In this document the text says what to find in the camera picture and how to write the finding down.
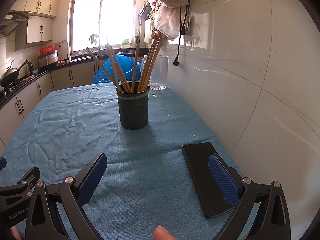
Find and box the dark green utensil holder cup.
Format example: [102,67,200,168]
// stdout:
[116,81,149,129]

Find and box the person's left hand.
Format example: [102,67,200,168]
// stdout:
[10,226,22,240]

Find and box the person's right hand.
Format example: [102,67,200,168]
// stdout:
[153,225,177,240]

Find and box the black smartphone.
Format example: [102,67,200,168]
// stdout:
[182,142,242,218]

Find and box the blue towel table cover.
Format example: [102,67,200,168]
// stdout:
[1,84,235,239]

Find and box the black wok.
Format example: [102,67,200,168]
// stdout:
[0,61,27,87]

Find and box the black kettle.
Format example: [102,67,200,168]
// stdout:
[26,62,34,75]

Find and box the rice cooker red lid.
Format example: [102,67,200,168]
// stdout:
[38,44,58,68]

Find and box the clear glass mug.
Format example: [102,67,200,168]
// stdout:
[148,55,169,90]

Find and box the blue plastic bag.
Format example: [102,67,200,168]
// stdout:
[93,54,143,84]

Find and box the range hood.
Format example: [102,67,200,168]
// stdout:
[0,11,29,37]

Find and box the hanging plastic bag pink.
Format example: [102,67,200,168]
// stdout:
[153,5,180,40]

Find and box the black power cable plug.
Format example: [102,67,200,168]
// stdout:
[173,6,187,66]

